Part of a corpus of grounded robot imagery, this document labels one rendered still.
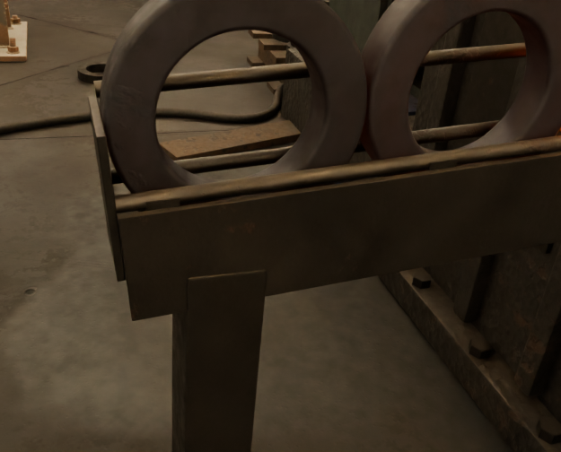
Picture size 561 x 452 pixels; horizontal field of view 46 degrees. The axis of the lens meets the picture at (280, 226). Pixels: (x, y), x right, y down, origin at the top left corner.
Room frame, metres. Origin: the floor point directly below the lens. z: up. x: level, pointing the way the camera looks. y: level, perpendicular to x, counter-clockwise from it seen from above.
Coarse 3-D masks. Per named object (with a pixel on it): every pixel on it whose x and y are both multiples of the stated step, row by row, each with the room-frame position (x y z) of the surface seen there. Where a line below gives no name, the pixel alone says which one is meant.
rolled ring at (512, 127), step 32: (416, 0) 0.47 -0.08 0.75; (448, 0) 0.47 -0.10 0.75; (480, 0) 0.48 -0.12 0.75; (512, 0) 0.49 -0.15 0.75; (544, 0) 0.50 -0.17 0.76; (384, 32) 0.47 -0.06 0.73; (416, 32) 0.46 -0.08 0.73; (544, 32) 0.50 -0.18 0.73; (384, 64) 0.45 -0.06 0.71; (416, 64) 0.46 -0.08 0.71; (544, 64) 0.51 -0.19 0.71; (384, 96) 0.46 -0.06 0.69; (544, 96) 0.51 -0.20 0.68; (384, 128) 0.46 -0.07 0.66; (512, 128) 0.51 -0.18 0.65; (544, 128) 0.51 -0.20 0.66
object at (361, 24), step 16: (336, 0) 2.01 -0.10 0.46; (352, 0) 1.91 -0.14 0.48; (368, 0) 1.81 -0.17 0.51; (384, 0) 1.75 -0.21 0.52; (352, 16) 1.89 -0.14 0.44; (368, 16) 1.80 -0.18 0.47; (352, 32) 1.88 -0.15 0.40; (368, 32) 1.79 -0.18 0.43; (288, 48) 2.25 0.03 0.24; (288, 80) 2.20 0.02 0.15; (304, 80) 2.06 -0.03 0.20; (416, 80) 1.87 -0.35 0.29; (288, 96) 2.18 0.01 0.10; (304, 96) 2.04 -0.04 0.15; (416, 96) 1.80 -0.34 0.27; (288, 112) 2.17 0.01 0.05; (304, 112) 2.03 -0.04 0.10; (352, 160) 1.67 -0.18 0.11; (368, 160) 1.58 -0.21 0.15
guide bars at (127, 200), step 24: (504, 144) 0.48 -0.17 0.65; (528, 144) 0.48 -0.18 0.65; (552, 144) 0.49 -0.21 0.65; (336, 168) 0.43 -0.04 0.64; (360, 168) 0.43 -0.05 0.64; (384, 168) 0.44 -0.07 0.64; (408, 168) 0.44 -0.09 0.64; (432, 168) 0.45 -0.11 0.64; (144, 192) 0.38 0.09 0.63; (168, 192) 0.39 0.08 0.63; (192, 192) 0.39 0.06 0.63; (216, 192) 0.39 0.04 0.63; (240, 192) 0.40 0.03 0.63; (264, 192) 0.41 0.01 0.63
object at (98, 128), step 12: (96, 108) 0.41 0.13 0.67; (96, 120) 0.39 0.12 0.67; (96, 132) 0.37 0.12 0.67; (96, 144) 0.39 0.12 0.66; (108, 156) 0.37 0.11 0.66; (108, 168) 0.37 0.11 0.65; (108, 180) 0.37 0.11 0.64; (108, 192) 0.37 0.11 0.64; (108, 204) 0.37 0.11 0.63; (108, 216) 0.37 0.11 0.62; (108, 228) 0.40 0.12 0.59; (120, 252) 0.37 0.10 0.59; (120, 264) 0.37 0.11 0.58; (120, 276) 0.37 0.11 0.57
